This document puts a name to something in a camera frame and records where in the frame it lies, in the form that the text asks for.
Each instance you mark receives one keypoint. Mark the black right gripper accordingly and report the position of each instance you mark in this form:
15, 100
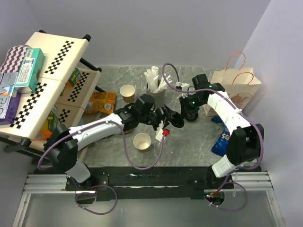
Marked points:
185, 110

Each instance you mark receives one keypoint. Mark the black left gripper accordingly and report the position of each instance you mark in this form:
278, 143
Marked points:
162, 117

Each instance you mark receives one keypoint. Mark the paper coffee cup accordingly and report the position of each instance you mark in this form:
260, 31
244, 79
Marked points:
142, 142
127, 92

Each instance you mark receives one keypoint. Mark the black coffee cup lid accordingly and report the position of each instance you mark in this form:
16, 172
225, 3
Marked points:
177, 121

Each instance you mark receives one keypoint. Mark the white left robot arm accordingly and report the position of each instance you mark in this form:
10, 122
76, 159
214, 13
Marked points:
63, 145

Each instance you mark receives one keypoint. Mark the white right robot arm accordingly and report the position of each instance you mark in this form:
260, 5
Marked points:
246, 139

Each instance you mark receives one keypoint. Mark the brown paper takeout bag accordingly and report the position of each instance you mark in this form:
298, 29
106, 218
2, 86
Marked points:
241, 84

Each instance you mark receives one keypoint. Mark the grey straw holder cup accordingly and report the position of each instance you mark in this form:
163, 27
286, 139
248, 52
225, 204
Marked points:
158, 97

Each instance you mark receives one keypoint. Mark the cardboard cup carrier tray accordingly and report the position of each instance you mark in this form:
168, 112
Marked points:
127, 131

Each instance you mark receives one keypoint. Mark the blue chips bag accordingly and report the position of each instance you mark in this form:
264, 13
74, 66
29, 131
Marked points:
219, 148

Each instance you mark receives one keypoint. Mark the orange snack bag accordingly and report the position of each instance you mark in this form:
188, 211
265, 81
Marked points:
101, 102

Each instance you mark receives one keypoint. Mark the green box middle shelf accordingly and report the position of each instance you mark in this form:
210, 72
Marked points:
74, 78

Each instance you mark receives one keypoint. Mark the cream checkered shelf rack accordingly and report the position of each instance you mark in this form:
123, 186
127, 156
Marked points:
62, 55

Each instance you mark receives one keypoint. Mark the green orange box lower shelf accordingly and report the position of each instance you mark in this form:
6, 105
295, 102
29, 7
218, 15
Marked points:
48, 127

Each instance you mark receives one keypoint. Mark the teal cardboard box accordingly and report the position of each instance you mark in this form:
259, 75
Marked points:
30, 69

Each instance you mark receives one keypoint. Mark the purple product box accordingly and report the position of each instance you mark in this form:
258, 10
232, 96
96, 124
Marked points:
8, 108

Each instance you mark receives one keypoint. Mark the silver grey small box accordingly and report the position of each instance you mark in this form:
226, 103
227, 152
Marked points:
7, 84

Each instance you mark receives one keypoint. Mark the pink wavy patterned can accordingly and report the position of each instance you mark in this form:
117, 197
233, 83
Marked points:
14, 59

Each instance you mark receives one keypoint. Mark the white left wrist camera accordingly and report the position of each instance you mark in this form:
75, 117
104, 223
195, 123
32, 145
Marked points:
162, 134

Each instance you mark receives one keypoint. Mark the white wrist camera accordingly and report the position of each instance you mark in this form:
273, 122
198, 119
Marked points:
182, 86
162, 134

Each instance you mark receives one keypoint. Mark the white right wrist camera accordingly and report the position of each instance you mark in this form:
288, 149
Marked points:
182, 86

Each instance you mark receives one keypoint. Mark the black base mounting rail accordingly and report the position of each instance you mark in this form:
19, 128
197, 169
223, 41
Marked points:
156, 183

